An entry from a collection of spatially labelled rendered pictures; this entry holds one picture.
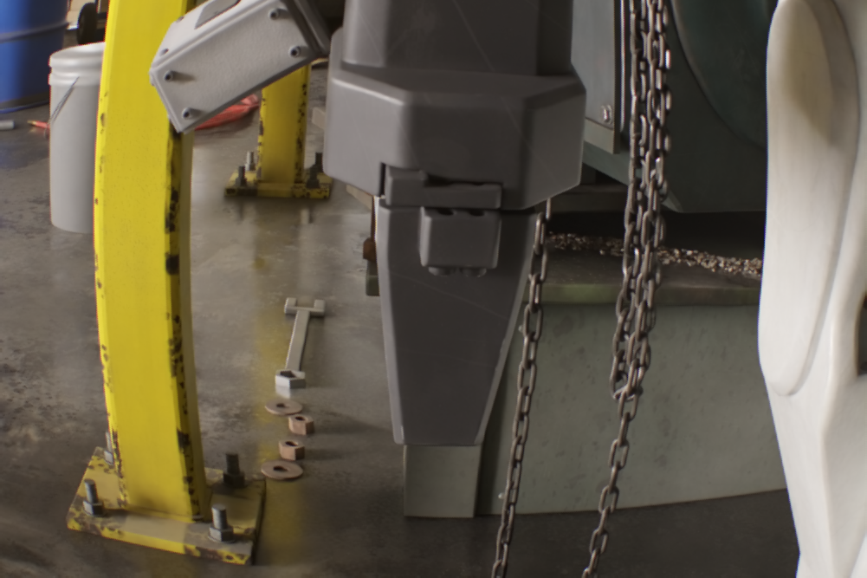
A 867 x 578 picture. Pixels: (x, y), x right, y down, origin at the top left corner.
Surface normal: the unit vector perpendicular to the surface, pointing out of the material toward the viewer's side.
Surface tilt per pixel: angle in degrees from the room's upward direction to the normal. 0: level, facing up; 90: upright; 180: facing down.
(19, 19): 90
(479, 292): 101
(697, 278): 0
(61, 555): 0
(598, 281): 0
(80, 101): 93
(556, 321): 90
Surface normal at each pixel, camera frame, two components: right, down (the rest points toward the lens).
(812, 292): -0.66, 0.31
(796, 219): -1.00, -0.03
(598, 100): -0.94, 0.04
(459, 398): 0.06, 0.44
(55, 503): 0.05, -0.97
